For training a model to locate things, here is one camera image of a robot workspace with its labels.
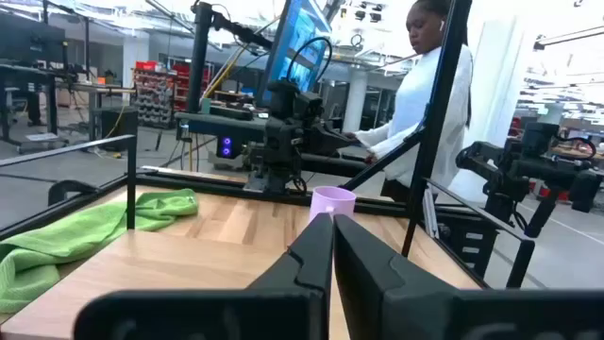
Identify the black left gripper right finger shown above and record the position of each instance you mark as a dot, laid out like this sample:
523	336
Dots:
387	302

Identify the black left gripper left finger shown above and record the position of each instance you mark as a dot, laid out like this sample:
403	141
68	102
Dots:
283	307

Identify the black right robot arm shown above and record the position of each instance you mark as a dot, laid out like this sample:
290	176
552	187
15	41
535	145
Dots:
273	178

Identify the black computer purple lights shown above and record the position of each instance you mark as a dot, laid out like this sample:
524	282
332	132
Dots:
226	127

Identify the black power strip white labels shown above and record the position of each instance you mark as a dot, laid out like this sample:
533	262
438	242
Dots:
472	245

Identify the monitor with blue screen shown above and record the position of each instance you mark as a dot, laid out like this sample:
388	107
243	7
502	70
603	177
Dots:
297	38

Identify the black monitor stand pole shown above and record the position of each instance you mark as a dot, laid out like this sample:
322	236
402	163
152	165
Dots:
198	56

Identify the red storage bin rack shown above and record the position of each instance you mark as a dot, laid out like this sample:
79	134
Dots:
156	94

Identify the person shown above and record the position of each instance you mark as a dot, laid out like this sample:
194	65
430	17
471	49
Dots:
415	108

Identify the black floor cabinet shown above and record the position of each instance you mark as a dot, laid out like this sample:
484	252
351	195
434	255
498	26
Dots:
115	127

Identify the green microfibre cloth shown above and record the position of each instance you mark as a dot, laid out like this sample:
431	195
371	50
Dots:
38	264

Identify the black background desk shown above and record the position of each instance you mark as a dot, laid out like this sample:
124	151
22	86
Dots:
28	71

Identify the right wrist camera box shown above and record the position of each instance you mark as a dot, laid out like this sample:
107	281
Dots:
288	99

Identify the black metal rail frame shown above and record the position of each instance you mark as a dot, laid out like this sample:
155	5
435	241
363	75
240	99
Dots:
131	189
519	264

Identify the black rig frame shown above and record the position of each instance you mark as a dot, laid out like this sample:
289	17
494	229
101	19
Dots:
439	94

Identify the black curved bracket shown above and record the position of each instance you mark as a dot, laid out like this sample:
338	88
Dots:
61	186

